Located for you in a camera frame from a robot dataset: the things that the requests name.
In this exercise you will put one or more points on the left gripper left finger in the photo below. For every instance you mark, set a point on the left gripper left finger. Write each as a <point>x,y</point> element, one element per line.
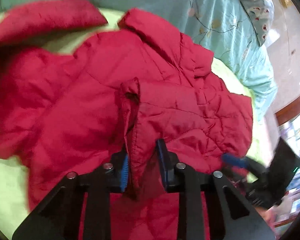
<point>110,177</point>

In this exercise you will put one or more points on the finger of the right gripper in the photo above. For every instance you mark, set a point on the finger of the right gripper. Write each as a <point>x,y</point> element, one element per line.
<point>235,161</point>

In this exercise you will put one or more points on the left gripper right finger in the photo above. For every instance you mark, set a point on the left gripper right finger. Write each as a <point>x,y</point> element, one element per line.
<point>181,178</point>

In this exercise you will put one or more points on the red puffer jacket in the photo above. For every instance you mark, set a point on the red puffer jacket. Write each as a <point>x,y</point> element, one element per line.
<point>118,89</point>

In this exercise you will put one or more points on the brown wooden furniture edge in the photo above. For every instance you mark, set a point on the brown wooden furniture edge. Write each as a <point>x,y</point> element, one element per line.
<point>288,112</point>

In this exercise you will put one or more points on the light green bed sheet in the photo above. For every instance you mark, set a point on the light green bed sheet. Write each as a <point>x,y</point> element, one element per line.
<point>13,186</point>

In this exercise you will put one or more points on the teal floral quilt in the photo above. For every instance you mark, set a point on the teal floral quilt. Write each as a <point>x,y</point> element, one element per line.
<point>221,26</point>

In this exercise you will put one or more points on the white red patterned pillow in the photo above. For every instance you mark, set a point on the white red patterned pillow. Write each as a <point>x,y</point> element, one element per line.
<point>261,14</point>

